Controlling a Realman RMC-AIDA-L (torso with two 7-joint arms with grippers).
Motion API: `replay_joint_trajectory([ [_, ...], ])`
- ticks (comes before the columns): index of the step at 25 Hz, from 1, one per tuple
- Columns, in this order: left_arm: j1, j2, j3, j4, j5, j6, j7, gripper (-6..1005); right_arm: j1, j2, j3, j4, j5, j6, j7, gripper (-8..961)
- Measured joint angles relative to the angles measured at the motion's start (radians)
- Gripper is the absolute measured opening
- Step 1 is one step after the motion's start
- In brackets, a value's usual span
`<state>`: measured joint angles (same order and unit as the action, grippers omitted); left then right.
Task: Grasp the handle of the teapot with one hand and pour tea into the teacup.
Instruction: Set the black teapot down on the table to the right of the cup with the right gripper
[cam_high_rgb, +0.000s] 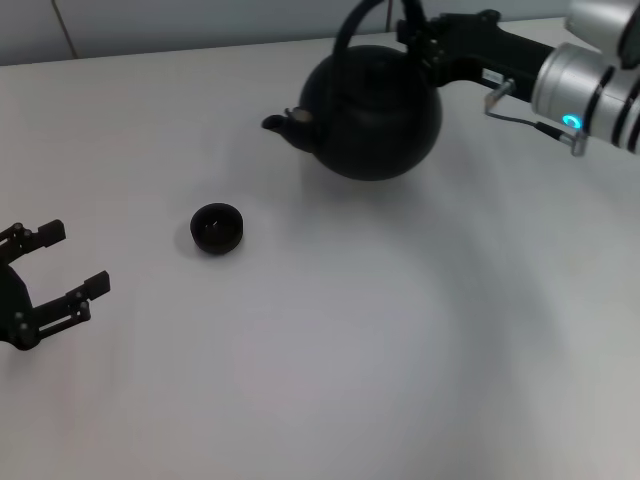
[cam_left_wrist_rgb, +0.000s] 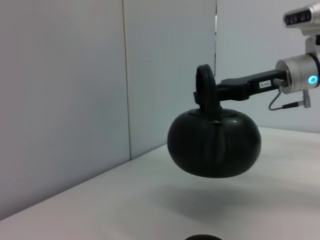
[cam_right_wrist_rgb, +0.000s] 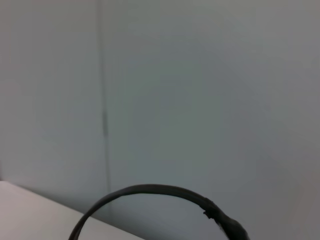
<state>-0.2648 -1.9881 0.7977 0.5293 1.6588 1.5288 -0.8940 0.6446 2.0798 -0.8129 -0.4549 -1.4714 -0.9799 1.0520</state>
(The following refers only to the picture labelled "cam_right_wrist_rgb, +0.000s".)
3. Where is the black cast iron teapot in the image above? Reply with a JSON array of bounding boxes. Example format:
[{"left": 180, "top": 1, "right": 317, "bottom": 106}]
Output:
[{"left": 67, "top": 183, "right": 251, "bottom": 240}]

